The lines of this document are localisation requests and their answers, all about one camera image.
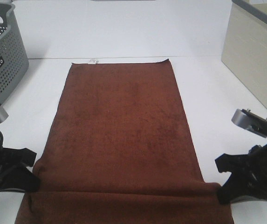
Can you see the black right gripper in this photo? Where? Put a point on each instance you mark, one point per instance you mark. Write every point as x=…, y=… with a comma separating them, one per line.
x=237, y=188

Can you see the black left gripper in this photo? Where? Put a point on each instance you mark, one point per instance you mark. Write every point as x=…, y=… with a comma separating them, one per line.
x=19, y=179

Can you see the brown towel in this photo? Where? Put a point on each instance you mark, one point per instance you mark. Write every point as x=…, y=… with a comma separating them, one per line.
x=120, y=151

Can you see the grey perforated laundry basket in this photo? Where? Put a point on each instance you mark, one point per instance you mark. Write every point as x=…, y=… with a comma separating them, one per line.
x=13, y=59

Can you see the beige plastic bin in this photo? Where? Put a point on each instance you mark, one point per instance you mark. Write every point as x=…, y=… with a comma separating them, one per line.
x=245, y=46

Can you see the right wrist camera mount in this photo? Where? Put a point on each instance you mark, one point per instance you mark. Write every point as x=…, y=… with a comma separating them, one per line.
x=250, y=122

